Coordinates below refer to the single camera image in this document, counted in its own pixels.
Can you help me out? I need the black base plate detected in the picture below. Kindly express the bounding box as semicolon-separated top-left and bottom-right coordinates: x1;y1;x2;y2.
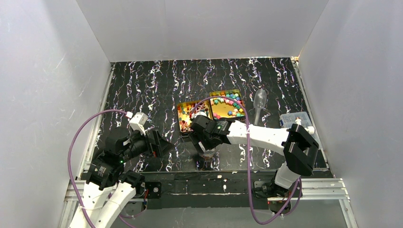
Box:
138;171;303;210

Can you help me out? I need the tin of star candies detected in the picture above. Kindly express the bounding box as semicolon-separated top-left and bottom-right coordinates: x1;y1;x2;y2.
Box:
210;89;245;122

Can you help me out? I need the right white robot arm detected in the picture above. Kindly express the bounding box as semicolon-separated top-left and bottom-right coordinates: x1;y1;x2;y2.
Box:
189;115;319;189

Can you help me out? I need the clear plastic organizer box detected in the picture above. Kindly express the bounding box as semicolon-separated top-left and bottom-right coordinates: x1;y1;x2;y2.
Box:
279;112;322;149

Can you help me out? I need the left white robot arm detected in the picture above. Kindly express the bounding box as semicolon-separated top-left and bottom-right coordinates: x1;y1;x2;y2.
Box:
69;127;174;228

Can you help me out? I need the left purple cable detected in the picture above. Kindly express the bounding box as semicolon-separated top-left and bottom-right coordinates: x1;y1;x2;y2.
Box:
67;109;139;228

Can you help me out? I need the clear plastic scoop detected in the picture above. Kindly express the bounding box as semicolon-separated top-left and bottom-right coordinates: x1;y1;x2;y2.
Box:
253;89;267;125

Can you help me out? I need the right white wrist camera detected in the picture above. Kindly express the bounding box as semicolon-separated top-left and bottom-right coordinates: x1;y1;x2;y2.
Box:
195;111;208;117

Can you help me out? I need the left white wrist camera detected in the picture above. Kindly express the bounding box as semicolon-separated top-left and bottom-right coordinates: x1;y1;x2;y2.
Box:
126;112;148;136

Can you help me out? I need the tin of lollipops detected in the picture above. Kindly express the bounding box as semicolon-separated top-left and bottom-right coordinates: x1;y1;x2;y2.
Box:
177;101;212;137

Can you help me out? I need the clear round jar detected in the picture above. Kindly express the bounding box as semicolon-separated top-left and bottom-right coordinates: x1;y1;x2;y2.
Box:
201;151;217;161

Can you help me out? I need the aluminium frame rail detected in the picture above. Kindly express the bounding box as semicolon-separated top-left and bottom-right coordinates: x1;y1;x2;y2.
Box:
64;178;350;201

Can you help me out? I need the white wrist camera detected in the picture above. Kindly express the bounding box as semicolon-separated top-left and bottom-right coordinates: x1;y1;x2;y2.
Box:
195;111;208;117
126;112;148;136

